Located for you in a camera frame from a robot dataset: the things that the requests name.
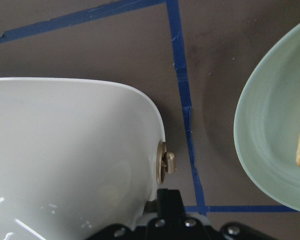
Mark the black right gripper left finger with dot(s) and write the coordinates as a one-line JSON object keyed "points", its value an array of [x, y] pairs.
{"points": [[171, 223]]}

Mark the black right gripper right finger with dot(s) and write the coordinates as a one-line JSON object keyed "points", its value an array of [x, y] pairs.
{"points": [[239, 231]]}

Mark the white two-slot toaster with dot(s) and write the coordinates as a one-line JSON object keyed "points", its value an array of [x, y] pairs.
{"points": [[76, 156]]}

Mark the light green plate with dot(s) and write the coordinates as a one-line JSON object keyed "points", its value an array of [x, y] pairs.
{"points": [[266, 124]]}

